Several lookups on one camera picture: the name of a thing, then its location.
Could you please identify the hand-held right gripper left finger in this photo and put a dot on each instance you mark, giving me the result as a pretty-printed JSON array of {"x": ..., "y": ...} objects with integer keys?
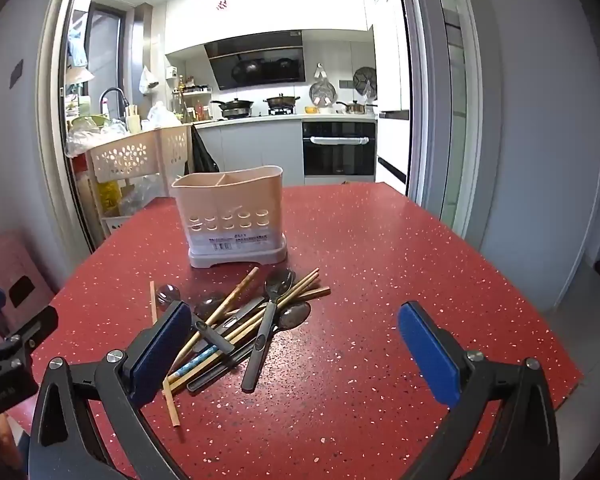
[{"x": 162, "y": 355}]

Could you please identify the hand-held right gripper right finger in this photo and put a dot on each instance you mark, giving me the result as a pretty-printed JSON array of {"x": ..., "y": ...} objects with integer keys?
[{"x": 427, "y": 355}]

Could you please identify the blue patterned chopstick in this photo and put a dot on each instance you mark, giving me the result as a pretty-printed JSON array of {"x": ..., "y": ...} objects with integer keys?
[{"x": 195, "y": 361}]

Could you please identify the pile of chopsticks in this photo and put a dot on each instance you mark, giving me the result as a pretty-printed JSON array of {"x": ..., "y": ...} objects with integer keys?
[{"x": 230, "y": 298}]

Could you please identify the pink plastic utensil holder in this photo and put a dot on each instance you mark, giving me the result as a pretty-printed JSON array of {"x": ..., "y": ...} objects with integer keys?
[{"x": 230, "y": 200}]

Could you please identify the pink plastic stool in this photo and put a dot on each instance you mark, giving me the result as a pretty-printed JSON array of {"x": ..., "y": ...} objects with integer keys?
[{"x": 10, "y": 265}]

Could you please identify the clear plastic bags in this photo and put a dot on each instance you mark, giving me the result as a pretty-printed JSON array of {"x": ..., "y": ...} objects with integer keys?
[{"x": 87, "y": 137}]

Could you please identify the beige perforated plastic cart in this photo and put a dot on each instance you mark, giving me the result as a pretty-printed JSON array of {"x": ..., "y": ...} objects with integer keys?
[{"x": 130, "y": 155}]

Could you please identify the black hanging cloth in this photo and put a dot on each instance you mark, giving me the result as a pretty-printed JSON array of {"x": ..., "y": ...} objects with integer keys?
[{"x": 202, "y": 155}]

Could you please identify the black built-in oven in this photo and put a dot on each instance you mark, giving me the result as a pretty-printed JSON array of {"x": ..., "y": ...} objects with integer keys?
[{"x": 339, "y": 152}]

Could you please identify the black kitchen faucet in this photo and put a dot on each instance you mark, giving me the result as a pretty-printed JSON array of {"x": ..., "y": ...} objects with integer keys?
[{"x": 111, "y": 92}]

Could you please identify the glass sliding door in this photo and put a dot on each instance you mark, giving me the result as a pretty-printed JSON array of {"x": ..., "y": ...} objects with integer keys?
[{"x": 450, "y": 110}]

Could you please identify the steel pot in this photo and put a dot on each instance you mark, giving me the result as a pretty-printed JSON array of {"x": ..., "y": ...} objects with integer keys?
[{"x": 356, "y": 107}]

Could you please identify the spice rack with bottles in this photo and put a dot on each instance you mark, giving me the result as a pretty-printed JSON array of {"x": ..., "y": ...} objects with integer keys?
[{"x": 192, "y": 97}]

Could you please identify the white hanging plastic bag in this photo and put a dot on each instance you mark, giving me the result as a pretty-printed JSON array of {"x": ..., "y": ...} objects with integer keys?
[{"x": 148, "y": 80}]

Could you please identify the round hanging strainer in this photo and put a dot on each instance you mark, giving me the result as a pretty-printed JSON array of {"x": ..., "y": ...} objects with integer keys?
[{"x": 366, "y": 82}]

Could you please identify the black wok with lid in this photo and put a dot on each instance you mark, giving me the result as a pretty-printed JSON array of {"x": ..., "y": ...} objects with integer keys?
[{"x": 281, "y": 101}]

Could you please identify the silver hanging steamer rack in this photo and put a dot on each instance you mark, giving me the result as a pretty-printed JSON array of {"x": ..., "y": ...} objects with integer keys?
[{"x": 322, "y": 91}]

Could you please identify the white tall cabinet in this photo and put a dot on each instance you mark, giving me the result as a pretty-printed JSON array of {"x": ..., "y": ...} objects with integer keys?
[{"x": 390, "y": 60}]

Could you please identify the black range hood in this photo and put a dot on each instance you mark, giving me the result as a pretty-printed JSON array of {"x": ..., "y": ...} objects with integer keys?
[{"x": 260, "y": 65}]

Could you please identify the black wall switch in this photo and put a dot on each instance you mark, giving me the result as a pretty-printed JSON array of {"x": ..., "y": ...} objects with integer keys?
[{"x": 16, "y": 72}]

